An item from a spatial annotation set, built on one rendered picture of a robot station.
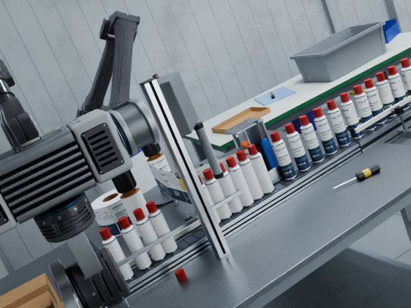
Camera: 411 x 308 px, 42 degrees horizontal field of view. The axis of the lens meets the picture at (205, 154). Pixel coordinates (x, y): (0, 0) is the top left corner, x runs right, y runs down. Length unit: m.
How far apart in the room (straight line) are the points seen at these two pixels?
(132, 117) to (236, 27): 4.39
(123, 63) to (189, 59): 3.84
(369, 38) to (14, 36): 3.00
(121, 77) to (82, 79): 3.59
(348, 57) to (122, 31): 2.43
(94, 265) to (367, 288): 1.53
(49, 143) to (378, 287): 1.74
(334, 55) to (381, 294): 1.81
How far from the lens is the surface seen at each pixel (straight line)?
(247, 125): 2.17
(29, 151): 1.28
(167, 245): 2.00
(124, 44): 1.66
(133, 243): 1.94
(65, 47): 5.18
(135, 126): 1.32
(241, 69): 5.67
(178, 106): 1.77
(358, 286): 2.63
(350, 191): 2.06
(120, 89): 1.59
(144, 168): 4.57
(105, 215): 2.37
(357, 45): 3.93
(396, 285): 2.58
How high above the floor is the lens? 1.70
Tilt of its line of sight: 16 degrees down
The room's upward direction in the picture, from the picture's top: 23 degrees counter-clockwise
